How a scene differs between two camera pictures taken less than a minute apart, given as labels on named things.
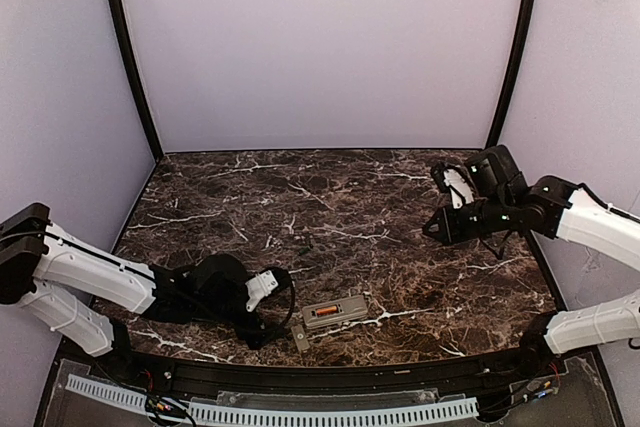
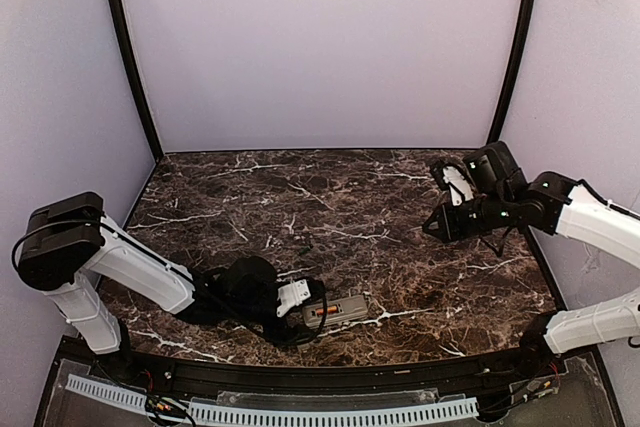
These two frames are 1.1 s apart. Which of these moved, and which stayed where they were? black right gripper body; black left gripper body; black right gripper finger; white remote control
Moved: black left gripper body
Stayed: black right gripper body; black right gripper finger; white remote control
